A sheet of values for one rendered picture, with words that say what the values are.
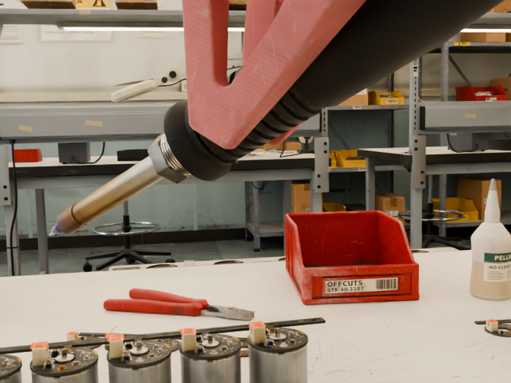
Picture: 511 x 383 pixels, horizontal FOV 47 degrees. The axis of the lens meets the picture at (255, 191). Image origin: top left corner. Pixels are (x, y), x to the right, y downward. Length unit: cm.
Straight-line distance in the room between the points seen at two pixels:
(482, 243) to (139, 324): 29
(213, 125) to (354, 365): 26
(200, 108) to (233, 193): 448
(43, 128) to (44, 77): 219
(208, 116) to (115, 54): 447
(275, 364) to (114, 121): 224
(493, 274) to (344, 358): 18
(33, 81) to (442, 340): 437
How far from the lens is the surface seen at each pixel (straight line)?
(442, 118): 273
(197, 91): 15
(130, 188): 19
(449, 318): 48
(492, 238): 53
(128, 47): 462
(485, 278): 53
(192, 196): 460
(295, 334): 26
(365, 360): 40
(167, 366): 24
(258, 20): 18
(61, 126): 247
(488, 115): 283
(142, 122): 245
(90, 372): 24
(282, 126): 15
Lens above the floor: 90
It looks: 6 degrees down
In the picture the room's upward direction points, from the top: 1 degrees counter-clockwise
